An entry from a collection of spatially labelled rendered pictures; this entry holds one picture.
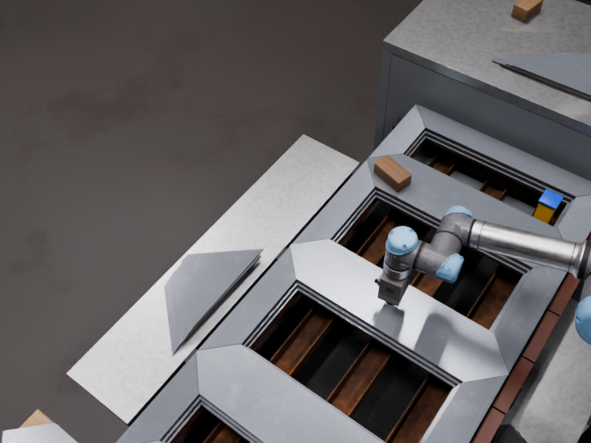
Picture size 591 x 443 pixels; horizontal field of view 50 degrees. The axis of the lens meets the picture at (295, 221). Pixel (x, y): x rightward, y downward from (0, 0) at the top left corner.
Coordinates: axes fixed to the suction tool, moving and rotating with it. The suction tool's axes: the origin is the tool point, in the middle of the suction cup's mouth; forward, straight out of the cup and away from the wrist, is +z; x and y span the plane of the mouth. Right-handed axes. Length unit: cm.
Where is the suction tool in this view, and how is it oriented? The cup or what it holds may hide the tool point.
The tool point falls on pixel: (391, 299)
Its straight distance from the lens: 186.5
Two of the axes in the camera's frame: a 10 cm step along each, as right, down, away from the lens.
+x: 8.8, 3.6, -3.1
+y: -4.7, 7.2, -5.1
